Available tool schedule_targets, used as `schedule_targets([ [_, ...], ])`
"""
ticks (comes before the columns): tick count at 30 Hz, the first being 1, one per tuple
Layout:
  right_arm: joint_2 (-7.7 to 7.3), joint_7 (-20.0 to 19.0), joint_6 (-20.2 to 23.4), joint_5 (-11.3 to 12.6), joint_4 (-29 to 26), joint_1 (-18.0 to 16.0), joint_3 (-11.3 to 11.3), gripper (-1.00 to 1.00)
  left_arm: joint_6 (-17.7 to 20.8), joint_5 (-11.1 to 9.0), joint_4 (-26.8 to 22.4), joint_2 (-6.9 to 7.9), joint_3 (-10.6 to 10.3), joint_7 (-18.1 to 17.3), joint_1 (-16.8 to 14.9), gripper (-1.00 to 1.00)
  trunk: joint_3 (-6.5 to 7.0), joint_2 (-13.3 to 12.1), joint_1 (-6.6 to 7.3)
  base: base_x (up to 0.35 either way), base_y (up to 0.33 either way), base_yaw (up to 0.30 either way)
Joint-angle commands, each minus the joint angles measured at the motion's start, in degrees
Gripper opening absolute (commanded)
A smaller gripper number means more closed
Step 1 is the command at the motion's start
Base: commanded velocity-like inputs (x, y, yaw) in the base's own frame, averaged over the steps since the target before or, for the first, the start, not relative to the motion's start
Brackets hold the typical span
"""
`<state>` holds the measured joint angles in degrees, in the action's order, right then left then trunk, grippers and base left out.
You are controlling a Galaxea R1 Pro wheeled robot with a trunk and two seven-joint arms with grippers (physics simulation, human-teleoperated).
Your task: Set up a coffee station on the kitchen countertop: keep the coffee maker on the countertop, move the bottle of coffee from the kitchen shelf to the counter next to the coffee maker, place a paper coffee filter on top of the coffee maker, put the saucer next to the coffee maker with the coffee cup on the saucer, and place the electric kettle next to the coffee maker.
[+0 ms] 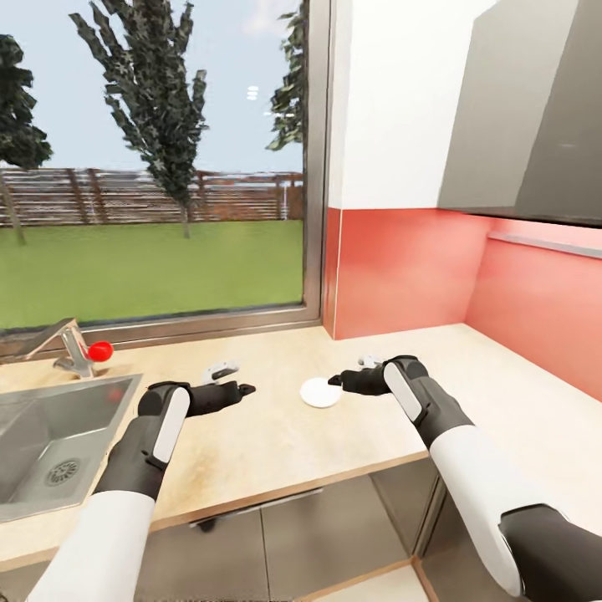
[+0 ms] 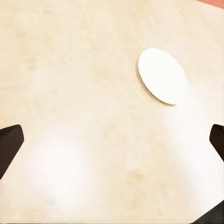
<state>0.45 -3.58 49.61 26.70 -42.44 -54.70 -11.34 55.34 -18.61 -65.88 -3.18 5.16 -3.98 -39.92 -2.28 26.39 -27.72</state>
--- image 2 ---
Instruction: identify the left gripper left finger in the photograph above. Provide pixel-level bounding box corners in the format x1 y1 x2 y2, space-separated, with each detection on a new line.
0 125 24 180

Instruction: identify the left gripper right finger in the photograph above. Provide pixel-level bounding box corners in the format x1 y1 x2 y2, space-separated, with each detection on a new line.
209 124 224 162

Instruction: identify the saucer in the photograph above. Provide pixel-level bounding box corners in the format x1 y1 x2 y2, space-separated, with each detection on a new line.
138 48 189 105

